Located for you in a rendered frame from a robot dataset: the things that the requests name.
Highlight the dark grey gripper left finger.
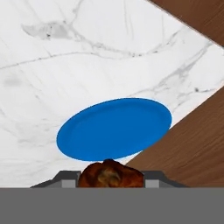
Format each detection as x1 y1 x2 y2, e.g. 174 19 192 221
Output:
30 170 82 189

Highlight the brown chicken drumstick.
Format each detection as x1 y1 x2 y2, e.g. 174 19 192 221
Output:
77 158 145 189

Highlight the blue plate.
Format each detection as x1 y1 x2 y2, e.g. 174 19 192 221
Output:
56 97 172 162

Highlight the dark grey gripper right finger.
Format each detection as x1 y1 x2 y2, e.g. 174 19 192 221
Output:
141 170 187 189

